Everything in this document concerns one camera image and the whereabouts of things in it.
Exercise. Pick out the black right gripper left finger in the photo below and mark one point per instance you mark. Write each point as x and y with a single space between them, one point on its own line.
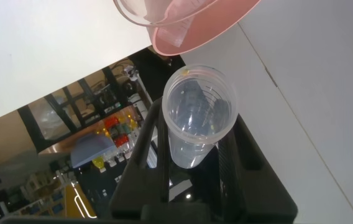
145 174

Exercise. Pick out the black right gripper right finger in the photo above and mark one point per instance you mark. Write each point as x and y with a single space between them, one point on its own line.
257 186

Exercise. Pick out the test tube with yellow pigment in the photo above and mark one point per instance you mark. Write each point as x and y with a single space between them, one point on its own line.
195 105

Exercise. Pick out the test tube with red pigment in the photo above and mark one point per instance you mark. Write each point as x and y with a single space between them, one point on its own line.
176 31

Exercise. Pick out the clear glass beaker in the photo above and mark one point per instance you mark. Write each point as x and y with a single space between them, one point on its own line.
133 12

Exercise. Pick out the small yellow bottle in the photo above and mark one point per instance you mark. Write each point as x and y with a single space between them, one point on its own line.
99 162

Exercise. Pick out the red boxes cluster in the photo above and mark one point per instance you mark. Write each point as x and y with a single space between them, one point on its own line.
117 130

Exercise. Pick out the lavender plastic lid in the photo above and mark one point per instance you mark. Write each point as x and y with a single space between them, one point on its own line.
91 149

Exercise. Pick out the pink bowl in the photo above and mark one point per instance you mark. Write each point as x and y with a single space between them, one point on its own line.
213 28

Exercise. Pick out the black metal shelf frame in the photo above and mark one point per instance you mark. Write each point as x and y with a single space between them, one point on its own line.
71 105

